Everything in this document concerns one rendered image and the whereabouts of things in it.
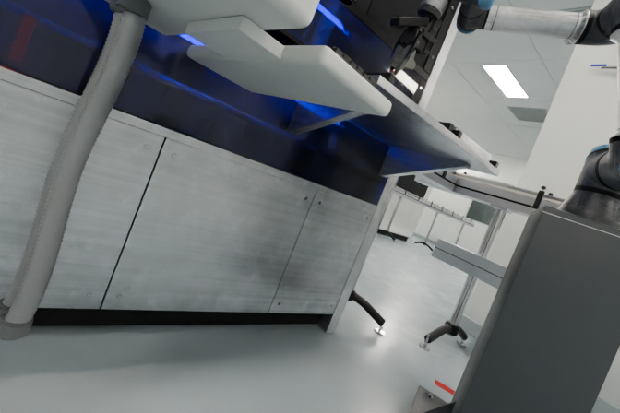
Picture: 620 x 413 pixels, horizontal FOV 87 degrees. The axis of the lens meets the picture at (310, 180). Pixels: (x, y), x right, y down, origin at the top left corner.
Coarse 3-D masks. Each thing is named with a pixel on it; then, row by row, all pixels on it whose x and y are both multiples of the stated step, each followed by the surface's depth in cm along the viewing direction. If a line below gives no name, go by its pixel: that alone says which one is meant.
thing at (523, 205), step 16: (416, 176) 219; (464, 176) 198; (448, 192) 210; (464, 192) 192; (480, 192) 186; (496, 192) 179; (512, 192) 174; (528, 192) 170; (544, 192) 162; (512, 208) 171; (528, 208) 166
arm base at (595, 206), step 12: (576, 192) 95; (588, 192) 92; (600, 192) 90; (612, 192) 89; (564, 204) 97; (576, 204) 94; (588, 204) 91; (600, 204) 89; (612, 204) 89; (588, 216) 89; (600, 216) 88; (612, 216) 88
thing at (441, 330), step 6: (444, 324) 180; (450, 324) 180; (438, 330) 173; (444, 330) 175; (450, 330) 178; (456, 330) 179; (462, 330) 189; (426, 336) 170; (432, 336) 169; (438, 336) 171; (462, 336) 192; (426, 342) 168; (462, 342) 196; (426, 348) 167
